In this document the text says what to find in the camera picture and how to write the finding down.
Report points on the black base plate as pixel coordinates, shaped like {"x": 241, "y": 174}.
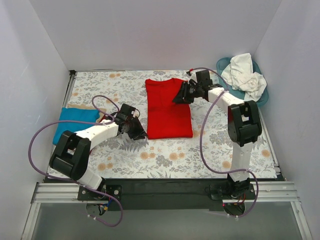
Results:
{"x": 174, "y": 194}

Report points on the folded tan t-shirt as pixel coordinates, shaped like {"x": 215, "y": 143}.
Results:
{"x": 86, "y": 107}

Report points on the white crumpled t-shirt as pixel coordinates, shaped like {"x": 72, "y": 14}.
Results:
{"x": 240, "y": 75}

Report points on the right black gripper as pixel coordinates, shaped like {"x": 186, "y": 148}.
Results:
{"x": 185, "y": 91}

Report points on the floral table mat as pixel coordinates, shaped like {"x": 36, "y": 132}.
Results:
{"x": 121, "y": 157}

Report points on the aluminium frame rail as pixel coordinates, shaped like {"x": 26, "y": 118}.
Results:
{"x": 47, "y": 193}

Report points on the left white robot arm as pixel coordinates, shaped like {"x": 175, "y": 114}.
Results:
{"x": 71, "y": 155}

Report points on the red t-shirt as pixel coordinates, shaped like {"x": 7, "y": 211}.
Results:
{"x": 166, "y": 119}

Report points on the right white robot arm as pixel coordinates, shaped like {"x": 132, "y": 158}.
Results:
{"x": 243, "y": 124}

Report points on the folded blue t-shirt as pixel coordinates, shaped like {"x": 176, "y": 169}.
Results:
{"x": 74, "y": 114}

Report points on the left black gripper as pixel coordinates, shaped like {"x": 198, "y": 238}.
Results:
{"x": 133, "y": 126}

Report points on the teal plastic basket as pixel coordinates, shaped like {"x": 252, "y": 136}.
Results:
{"x": 220, "y": 67}

